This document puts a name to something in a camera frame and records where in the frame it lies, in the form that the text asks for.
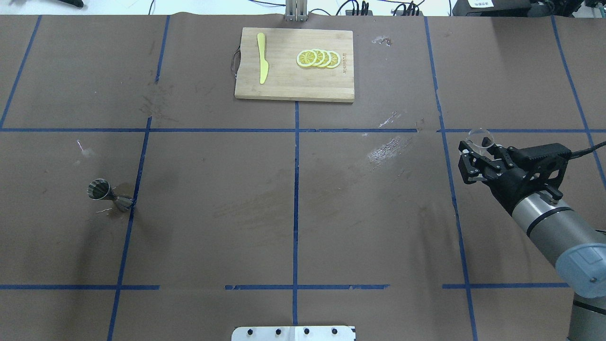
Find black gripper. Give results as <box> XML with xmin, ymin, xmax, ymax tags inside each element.
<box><xmin>457</xmin><ymin>137</ymin><xmax>563</xmax><ymax>215</ymax></box>

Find clear glass measuring cup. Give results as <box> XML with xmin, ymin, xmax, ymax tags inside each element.
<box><xmin>465</xmin><ymin>128</ymin><xmax>494</xmax><ymax>154</ymax></box>

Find steel double jigger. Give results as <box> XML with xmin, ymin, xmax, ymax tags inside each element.
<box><xmin>87</xmin><ymin>179</ymin><xmax>134</xmax><ymax>212</ymax></box>

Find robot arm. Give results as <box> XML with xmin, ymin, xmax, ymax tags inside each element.
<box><xmin>458</xmin><ymin>137</ymin><xmax>606</xmax><ymax>341</ymax></box>

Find lemon slice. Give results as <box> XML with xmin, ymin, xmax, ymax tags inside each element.
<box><xmin>312</xmin><ymin>48</ymin><xmax>327</xmax><ymax>67</ymax></box>
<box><xmin>296</xmin><ymin>49</ymin><xmax>318</xmax><ymax>68</ymax></box>
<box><xmin>326</xmin><ymin>51</ymin><xmax>341</xmax><ymax>69</ymax></box>
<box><xmin>319</xmin><ymin>50</ymin><xmax>332</xmax><ymax>68</ymax></box>

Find bamboo cutting board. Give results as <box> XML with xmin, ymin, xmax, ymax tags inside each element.
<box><xmin>234</xmin><ymin>27</ymin><xmax>355</xmax><ymax>103</ymax></box>

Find yellow plastic knife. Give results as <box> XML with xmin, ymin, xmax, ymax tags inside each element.
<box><xmin>256</xmin><ymin>32</ymin><xmax>270</xmax><ymax>85</ymax></box>

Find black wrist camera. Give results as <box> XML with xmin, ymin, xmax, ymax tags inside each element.
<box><xmin>513</xmin><ymin>143</ymin><xmax>572</xmax><ymax>188</ymax></box>

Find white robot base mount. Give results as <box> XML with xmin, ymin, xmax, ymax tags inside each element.
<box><xmin>231</xmin><ymin>325</ymin><xmax>356</xmax><ymax>341</ymax></box>

